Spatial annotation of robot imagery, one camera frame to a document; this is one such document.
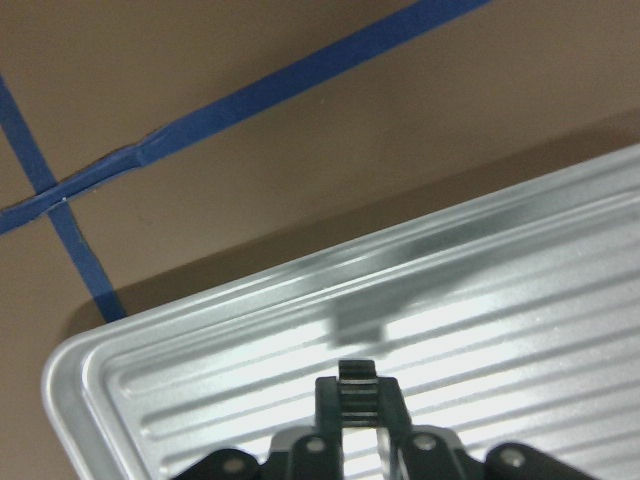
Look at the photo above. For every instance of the small black bearing gear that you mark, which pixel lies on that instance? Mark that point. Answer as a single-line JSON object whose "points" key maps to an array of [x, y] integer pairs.
{"points": [[358, 393]]}

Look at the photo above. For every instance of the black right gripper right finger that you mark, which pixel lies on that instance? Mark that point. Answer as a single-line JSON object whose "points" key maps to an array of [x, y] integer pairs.
{"points": [[408, 451]]}

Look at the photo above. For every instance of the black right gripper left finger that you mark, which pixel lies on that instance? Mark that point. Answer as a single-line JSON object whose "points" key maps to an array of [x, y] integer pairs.
{"points": [[319, 454]]}

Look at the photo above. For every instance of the silver ribbed metal tray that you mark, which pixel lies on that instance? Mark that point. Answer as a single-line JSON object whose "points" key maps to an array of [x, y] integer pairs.
{"points": [[514, 316]]}

